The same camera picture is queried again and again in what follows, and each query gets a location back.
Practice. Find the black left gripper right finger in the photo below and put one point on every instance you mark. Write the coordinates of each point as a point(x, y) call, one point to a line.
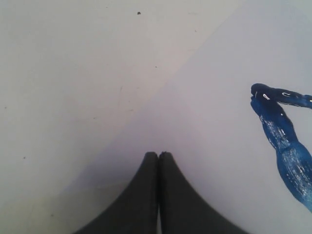
point(182, 209)

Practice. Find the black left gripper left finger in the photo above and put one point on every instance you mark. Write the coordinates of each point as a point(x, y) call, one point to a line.
point(135, 210)

